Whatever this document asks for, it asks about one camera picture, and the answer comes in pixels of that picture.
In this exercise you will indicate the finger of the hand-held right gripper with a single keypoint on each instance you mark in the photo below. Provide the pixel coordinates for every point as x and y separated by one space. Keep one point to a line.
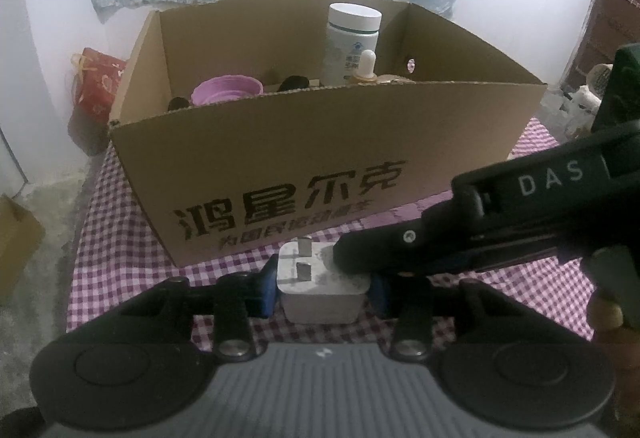
500 255
370 248

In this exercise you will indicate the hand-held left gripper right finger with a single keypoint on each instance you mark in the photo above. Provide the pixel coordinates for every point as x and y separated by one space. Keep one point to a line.
378 293

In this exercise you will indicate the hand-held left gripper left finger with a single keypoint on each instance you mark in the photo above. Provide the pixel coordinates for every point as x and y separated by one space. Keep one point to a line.
267 290

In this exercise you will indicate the white charger plug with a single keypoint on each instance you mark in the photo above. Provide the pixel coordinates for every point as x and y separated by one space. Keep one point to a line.
320 303

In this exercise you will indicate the brown cardboard box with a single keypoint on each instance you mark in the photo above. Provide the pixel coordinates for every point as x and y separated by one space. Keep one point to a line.
300 143

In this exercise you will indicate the green dropper bottle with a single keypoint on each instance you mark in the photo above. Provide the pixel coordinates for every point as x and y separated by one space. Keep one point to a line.
368 63

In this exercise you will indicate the pink plastic bowl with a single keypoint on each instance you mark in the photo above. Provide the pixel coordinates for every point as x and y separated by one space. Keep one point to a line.
225 90

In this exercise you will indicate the white plastic bottle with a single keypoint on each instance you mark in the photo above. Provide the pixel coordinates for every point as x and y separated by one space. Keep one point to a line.
350 33

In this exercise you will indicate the person's right hand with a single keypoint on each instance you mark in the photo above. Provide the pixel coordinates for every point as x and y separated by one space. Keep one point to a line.
607 318

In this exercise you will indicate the white cloth bundle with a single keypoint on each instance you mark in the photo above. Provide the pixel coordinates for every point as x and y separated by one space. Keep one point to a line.
585 103

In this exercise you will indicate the purple checkered tablecloth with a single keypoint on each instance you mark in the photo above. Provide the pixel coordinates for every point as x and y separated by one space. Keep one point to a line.
130 243

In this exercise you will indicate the brown wooden door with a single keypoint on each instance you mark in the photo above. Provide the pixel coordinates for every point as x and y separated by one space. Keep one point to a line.
620 8

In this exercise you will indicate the small cardboard box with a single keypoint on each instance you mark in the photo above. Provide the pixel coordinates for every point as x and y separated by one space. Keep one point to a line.
17 248

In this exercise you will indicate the red gift bag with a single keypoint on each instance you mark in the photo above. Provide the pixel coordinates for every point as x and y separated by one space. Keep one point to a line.
100 83

